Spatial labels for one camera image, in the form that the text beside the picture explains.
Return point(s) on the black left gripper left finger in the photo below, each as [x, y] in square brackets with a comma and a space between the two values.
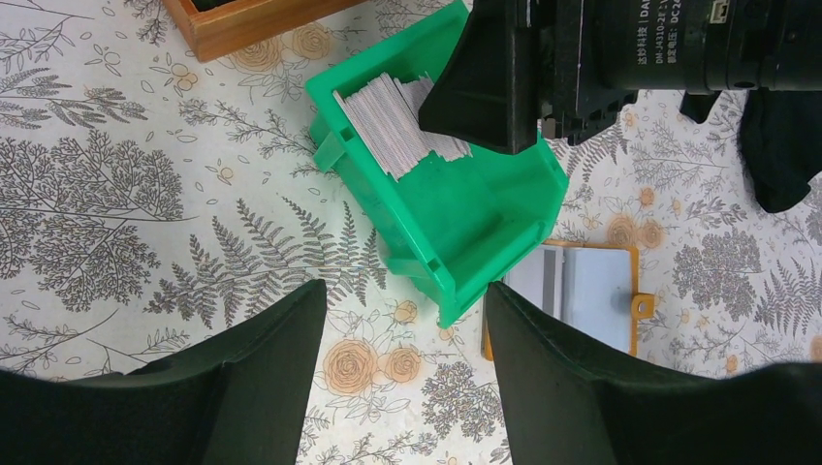
[238, 397]

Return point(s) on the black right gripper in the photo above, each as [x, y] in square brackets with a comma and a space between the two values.
[596, 56]

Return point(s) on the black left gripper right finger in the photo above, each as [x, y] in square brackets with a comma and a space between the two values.
[570, 399]

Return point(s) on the orange leather card holder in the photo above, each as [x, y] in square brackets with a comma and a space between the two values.
[600, 292]

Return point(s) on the white card with magnetic stripe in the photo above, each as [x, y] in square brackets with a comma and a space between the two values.
[538, 278]

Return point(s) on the stack of white cards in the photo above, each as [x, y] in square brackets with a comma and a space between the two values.
[385, 115]

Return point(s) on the green plastic bin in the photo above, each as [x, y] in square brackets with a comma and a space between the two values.
[452, 228]

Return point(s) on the wooden compartment tray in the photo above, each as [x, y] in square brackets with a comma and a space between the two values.
[218, 28]

